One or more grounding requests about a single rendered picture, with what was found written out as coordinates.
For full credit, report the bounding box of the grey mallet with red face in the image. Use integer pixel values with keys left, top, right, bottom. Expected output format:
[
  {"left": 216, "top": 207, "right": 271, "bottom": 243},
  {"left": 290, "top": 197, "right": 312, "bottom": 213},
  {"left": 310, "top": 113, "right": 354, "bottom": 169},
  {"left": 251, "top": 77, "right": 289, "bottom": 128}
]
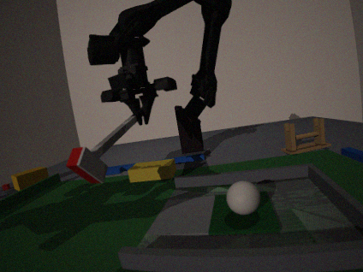
[{"left": 66, "top": 107, "right": 143, "bottom": 184}]

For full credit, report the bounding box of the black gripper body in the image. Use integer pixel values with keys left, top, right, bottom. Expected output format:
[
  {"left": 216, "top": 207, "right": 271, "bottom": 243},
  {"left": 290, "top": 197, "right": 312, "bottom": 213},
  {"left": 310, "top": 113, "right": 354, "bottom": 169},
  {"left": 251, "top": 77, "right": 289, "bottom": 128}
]
[{"left": 100, "top": 59, "right": 177, "bottom": 102}]

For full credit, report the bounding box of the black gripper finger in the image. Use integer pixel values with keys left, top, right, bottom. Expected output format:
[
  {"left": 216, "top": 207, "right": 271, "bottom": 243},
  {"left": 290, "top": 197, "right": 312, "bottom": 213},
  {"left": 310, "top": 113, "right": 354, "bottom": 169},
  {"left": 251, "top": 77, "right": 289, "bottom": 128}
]
[
  {"left": 120, "top": 98, "right": 142, "bottom": 125},
  {"left": 139, "top": 94, "right": 158, "bottom": 124}
]

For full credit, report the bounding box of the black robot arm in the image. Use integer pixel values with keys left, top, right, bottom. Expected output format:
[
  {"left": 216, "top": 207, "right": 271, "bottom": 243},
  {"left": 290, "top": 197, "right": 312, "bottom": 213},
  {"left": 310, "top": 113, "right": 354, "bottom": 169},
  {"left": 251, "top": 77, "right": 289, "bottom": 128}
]
[{"left": 87, "top": 0, "right": 232, "bottom": 121}]

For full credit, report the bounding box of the white ball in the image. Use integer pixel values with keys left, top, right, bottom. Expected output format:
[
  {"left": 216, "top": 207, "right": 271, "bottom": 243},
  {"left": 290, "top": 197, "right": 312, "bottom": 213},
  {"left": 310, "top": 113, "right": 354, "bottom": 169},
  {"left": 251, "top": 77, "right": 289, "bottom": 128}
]
[{"left": 227, "top": 181, "right": 261, "bottom": 215}]

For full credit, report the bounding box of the green flat mat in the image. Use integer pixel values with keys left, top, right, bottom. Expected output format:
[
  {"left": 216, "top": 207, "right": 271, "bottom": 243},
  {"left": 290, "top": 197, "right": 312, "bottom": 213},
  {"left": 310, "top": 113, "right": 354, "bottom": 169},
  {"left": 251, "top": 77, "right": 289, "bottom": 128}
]
[{"left": 0, "top": 149, "right": 363, "bottom": 272}]

